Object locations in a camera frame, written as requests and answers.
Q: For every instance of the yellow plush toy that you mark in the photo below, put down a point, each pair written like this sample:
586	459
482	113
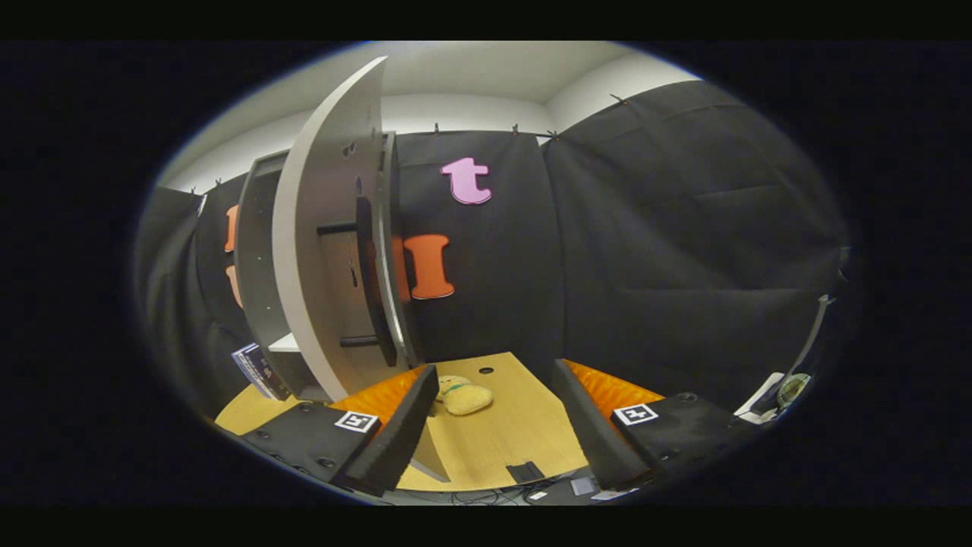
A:
467	399

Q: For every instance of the thin stand pole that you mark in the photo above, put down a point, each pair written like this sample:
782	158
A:
816	330

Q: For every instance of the beige cabinet door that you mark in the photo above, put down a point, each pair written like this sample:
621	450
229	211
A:
319	228

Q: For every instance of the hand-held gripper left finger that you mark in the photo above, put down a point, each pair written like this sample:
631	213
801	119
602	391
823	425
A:
406	425

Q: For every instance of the white cabinet shelf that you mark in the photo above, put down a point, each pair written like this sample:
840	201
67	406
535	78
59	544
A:
285	343

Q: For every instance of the dark grey cabinet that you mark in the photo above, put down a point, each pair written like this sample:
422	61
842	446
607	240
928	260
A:
254	251

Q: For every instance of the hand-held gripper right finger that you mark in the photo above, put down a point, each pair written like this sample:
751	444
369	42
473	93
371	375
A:
585	425

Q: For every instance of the black backdrop cloth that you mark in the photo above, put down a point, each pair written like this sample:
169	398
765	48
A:
645	266

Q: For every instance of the black table clamp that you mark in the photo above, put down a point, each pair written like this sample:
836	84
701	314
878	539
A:
525	472

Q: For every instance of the white side table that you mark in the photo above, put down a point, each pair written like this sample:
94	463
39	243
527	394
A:
759	395

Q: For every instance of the round greenish container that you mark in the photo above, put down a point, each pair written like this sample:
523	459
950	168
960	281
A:
793	389

